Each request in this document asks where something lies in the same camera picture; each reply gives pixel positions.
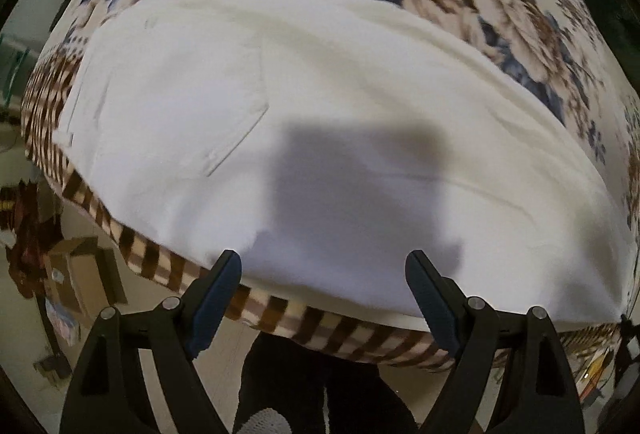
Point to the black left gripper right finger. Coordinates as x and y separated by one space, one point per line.
537 393

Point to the white pants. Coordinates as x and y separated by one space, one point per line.
325 140

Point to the brown cardboard box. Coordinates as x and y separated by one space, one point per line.
83 277

